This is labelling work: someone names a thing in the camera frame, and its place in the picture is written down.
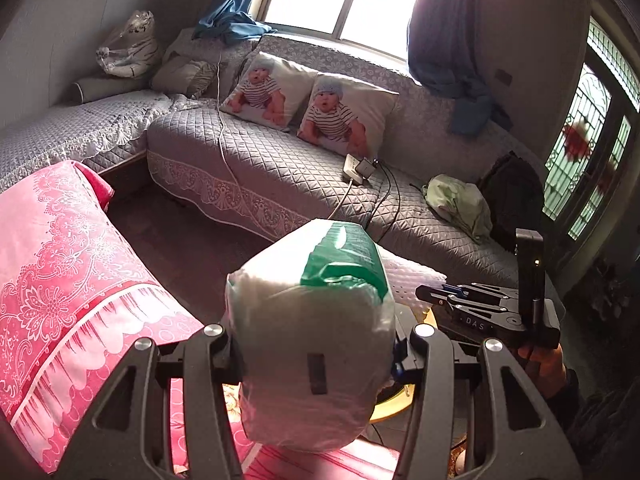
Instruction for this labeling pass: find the white foam fruit net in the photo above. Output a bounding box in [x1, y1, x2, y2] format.
[376, 245, 447, 312]

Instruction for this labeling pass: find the white green tissue pack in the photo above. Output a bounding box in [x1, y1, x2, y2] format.
[226, 219, 396, 452]

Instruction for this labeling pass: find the black backpack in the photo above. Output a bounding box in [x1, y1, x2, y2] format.
[477, 151, 544, 252]

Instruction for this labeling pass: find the green cloth bundle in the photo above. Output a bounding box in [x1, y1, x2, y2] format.
[422, 174, 492, 244]

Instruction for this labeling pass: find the pink floral table cloth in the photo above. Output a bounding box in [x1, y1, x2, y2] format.
[0, 159, 402, 480]

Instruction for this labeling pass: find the stained glass door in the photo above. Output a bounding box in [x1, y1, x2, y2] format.
[544, 18, 639, 242]

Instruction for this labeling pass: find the white power strip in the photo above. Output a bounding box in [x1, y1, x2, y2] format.
[343, 154, 375, 185]

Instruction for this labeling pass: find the right baby print pillow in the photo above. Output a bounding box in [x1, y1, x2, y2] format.
[297, 73, 399, 159]

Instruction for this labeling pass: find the baby print pillow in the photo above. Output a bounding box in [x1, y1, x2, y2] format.
[297, 73, 399, 159]
[220, 52, 319, 130]

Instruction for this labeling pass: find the dark purple curtain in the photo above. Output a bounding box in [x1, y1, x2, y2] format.
[407, 0, 513, 136]

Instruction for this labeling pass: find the grey quilted corner sofa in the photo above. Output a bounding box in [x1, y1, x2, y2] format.
[1, 35, 547, 287]

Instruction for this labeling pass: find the left baby print pillow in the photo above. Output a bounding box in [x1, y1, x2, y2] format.
[220, 52, 319, 130]

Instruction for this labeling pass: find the window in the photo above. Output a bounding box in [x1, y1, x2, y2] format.
[250, 0, 416, 58]

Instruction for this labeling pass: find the grey bolster cushion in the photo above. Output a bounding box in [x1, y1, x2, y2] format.
[67, 75, 148, 105]

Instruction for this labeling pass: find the grey satin cushion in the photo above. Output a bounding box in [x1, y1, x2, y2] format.
[151, 55, 216, 99]

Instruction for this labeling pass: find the blue curtain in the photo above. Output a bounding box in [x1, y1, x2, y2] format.
[192, 0, 273, 46]

